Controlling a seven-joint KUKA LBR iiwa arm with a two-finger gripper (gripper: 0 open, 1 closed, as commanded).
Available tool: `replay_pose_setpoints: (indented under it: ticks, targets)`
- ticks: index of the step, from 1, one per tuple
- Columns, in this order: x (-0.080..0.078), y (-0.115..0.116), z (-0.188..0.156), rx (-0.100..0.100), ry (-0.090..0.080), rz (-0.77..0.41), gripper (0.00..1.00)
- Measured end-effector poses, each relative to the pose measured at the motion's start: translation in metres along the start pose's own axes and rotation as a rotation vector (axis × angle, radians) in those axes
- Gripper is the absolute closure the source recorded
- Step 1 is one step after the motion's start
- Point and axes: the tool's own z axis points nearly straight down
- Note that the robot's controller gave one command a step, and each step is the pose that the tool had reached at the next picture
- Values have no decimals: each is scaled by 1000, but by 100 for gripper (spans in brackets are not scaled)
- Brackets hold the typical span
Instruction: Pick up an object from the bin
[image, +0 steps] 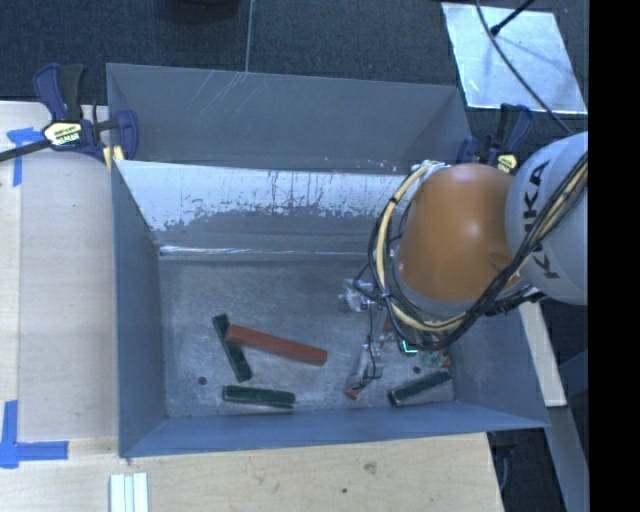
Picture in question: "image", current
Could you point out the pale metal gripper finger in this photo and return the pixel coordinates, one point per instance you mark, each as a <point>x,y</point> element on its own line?
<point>357,371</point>
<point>356,296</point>

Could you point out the grey metal bin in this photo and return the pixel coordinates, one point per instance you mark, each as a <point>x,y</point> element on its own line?
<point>280,300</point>

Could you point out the pale wood board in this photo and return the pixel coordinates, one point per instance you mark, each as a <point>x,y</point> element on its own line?
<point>65,300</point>

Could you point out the red-brown flat block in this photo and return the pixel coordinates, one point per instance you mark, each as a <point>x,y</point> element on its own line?
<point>275,345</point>
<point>352,394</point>

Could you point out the dark green flat block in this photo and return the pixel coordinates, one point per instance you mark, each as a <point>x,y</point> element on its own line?
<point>232,350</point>
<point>258,396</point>
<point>420,388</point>

